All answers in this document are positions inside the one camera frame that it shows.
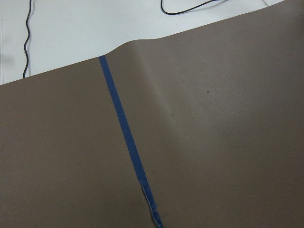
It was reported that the brown paper table cover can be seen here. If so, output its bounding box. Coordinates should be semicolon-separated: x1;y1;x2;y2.
0;0;304;228

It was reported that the black cable on table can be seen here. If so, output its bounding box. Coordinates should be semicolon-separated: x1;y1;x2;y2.
22;0;33;78

